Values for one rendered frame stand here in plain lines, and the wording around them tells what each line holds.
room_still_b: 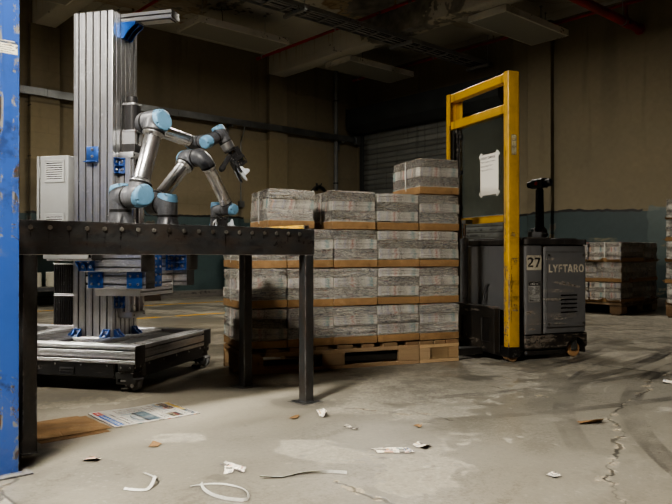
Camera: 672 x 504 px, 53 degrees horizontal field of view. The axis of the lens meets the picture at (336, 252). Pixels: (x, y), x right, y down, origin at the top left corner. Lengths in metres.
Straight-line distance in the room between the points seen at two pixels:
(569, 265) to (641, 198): 5.42
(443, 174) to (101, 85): 2.11
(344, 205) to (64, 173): 1.59
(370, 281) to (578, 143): 6.90
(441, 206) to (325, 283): 0.93
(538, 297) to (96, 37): 3.10
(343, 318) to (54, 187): 1.80
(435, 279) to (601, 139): 6.44
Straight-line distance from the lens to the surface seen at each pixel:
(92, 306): 4.01
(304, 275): 3.13
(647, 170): 10.13
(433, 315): 4.37
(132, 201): 3.60
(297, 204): 3.99
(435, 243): 4.36
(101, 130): 4.02
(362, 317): 4.14
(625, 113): 10.38
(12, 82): 2.38
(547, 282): 4.67
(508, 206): 4.45
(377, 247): 4.17
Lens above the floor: 0.68
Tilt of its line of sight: level
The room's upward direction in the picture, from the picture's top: straight up
